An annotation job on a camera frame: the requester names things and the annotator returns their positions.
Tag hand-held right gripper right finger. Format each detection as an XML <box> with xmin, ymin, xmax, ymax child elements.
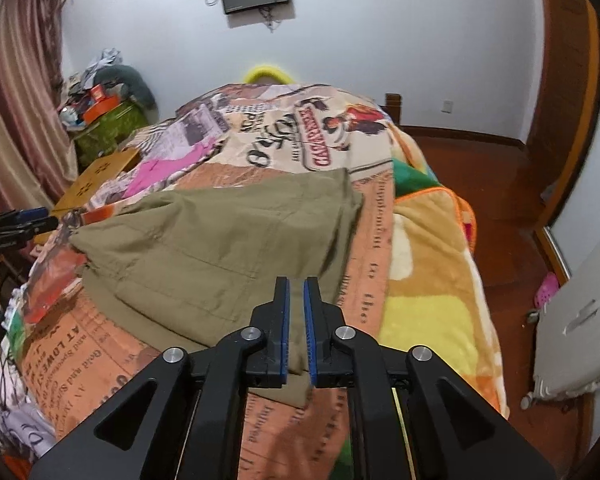
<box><xmin>302</xmin><ymin>276</ymin><xmax>557</xmax><ymax>480</ymax></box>

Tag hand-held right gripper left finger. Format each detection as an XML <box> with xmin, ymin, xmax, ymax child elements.
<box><xmin>30</xmin><ymin>276</ymin><xmax>291</xmax><ymax>480</ymax></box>

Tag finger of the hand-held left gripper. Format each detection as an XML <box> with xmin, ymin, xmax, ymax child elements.
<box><xmin>0</xmin><ymin>216</ymin><xmax>60</xmax><ymax>257</ymax></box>
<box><xmin>0</xmin><ymin>207</ymin><xmax>49</xmax><ymax>226</ymax></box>

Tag olive green pants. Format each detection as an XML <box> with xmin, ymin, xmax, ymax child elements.
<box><xmin>70</xmin><ymin>167</ymin><xmax>365</xmax><ymax>408</ymax></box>

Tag wooden board with flower cutouts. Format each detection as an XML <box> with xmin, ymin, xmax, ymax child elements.
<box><xmin>32</xmin><ymin>146</ymin><xmax>142</xmax><ymax>246</ymax></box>

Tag striped pink curtain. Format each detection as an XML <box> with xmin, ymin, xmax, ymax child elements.
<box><xmin>0</xmin><ymin>0</ymin><xmax>78</xmax><ymax>221</ymax></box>

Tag green patterned storage box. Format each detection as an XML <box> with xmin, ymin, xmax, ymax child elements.
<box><xmin>72</xmin><ymin>101</ymin><xmax>148</xmax><ymax>170</ymax></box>

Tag orange yellow plush blanket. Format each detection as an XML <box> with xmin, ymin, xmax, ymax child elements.
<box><xmin>330</xmin><ymin>122</ymin><xmax>511</xmax><ymax>480</ymax></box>

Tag orange cardboard box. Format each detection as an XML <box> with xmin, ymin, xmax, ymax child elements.
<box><xmin>81</xmin><ymin>95</ymin><xmax>121</xmax><ymax>123</ymax></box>

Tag pink cloth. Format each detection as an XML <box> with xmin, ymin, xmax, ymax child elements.
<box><xmin>124</xmin><ymin>141</ymin><xmax>216</xmax><ymax>197</ymax></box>

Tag pile of papers and clothes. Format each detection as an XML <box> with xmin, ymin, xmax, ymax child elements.
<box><xmin>0</xmin><ymin>285</ymin><xmax>58</xmax><ymax>461</ymax></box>

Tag grey plush pillow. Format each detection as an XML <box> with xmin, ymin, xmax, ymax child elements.
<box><xmin>94</xmin><ymin>64</ymin><xmax>158</xmax><ymax>111</ymax></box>

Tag printed newspaper-pattern blanket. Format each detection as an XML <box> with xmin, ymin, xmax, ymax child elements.
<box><xmin>20</xmin><ymin>81</ymin><xmax>411</xmax><ymax>480</ymax></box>

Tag pink slipper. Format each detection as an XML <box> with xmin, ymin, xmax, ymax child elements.
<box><xmin>532</xmin><ymin>271</ymin><xmax>561</xmax><ymax>313</ymax></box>

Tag brown wooden door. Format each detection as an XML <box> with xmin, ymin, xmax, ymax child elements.
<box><xmin>522</xmin><ymin>0</ymin><xmax>600</xmax><ymax>233</ymax></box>

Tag wooden bed post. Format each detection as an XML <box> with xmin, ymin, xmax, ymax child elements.
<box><xmin>384</xmin><ymin>92</ymin><xmax>402</xmax><ymax>127</ymax></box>

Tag yellow ring cushion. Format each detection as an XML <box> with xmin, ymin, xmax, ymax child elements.
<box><xmin>243</xmin><ymin>63</ymin><xmax>295</xmax><ymax>85</ymax></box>

